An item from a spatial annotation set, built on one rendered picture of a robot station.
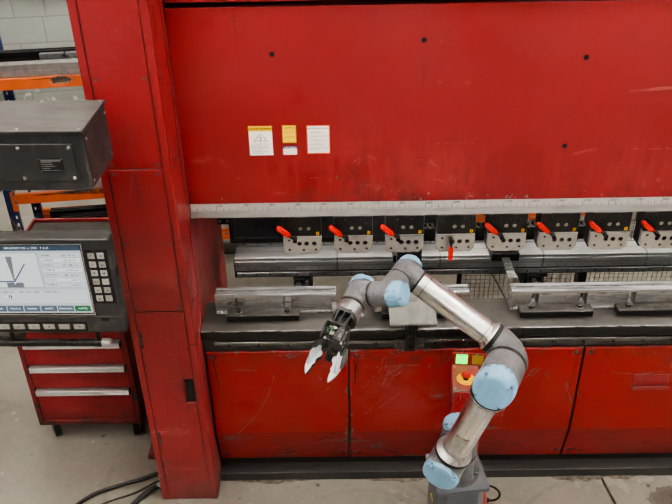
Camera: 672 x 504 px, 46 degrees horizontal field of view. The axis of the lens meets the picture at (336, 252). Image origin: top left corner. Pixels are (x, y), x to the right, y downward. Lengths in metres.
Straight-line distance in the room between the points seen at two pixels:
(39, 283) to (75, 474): 1.56
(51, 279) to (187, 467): 1.32
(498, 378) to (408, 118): 1.08
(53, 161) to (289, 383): 1.47
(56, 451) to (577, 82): 2.91
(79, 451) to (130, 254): 1.44
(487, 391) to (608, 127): 1.21
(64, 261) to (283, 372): 1.16
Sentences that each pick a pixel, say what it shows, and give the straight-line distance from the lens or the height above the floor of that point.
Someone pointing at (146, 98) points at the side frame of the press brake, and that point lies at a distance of 2.68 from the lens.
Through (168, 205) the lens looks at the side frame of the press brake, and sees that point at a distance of 2.84.
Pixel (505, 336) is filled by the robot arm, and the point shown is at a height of 1.40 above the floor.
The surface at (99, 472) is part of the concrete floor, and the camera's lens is 4.01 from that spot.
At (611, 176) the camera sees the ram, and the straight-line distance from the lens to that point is 3.13.
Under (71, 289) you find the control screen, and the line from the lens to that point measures 2.64.
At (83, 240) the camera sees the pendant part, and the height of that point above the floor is 1.60.
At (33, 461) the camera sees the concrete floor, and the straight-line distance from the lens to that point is 4.17.
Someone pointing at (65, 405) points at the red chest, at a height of 0.24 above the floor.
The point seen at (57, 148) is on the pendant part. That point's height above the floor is 1.89.
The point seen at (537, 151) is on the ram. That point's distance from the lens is 3.00.
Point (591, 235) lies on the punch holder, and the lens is 3.23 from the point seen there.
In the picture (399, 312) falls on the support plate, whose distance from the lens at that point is 3.08.
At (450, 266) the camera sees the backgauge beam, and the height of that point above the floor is 0.93.
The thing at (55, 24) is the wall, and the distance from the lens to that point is 7.27.
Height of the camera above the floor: 2.82
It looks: 32 degrees down
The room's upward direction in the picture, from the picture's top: 1 degrees counter-clockwise
